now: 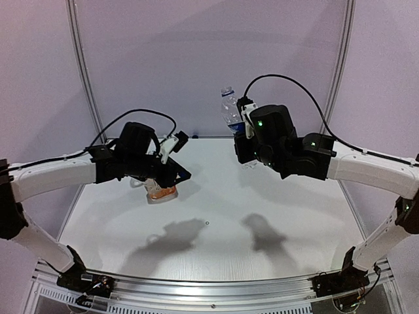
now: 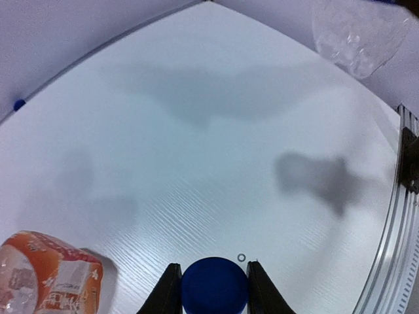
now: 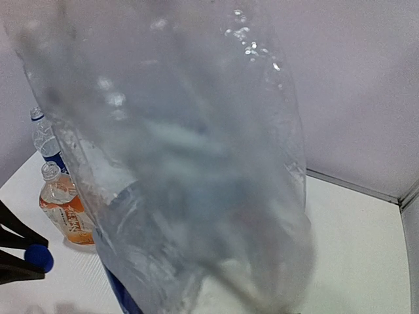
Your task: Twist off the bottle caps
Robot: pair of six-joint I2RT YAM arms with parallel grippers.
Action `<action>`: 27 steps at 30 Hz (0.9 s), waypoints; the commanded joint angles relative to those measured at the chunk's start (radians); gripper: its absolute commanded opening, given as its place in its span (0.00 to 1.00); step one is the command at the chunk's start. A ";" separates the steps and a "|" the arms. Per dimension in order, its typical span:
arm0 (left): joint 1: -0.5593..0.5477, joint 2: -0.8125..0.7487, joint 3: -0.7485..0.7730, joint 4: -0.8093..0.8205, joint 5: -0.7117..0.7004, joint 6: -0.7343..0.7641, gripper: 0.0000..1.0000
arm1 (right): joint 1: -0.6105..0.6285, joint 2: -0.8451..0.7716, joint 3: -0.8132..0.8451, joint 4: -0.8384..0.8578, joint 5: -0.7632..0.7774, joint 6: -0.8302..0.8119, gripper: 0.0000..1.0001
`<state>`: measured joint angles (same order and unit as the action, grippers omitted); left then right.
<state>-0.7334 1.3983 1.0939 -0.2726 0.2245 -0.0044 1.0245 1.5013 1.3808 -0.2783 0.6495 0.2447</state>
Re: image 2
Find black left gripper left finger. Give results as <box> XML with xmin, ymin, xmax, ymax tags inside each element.
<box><xmin>137</xmin><ymin>263</ymin><xmax>182</xmax><ymax>314</ymax></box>

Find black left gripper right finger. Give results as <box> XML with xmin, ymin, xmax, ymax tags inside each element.
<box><xmin>247</xmin><ymin>261</ymin><xmax>295</xmax><ymax>314</ymax></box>

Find blue bottle cap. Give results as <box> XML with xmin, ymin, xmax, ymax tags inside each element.
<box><xmin>13</xmin><ymin>99</ymin><xmax>26</xmax><ymax>112</ymax></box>
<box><xmin>181</xmin><ymin>257</ymin><xmax>249</xmax><ymax>314</ymax></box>

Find orange label bottle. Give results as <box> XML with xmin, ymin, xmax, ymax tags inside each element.
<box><xmin>1</xmin><ymin>231</ymin><xmax>103</xmax><ymax>313</ymax></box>

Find clear bottle blue text label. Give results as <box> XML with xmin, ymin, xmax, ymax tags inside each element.
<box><xmin>312</xmin><ymin>0</ymin><xmax>414</xmax><ymax>80</ymax></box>

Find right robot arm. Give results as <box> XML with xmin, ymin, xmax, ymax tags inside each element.
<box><xmin>397</xmin><ymin>127</ymin><xmax>419</xmax><ymax>194</ymax></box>

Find aluminium table frame rail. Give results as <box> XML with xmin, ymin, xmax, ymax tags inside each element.
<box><xmin>354</xmin><ymin>105</ymin><xmax>418</xmax><ymax>313</ymax></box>

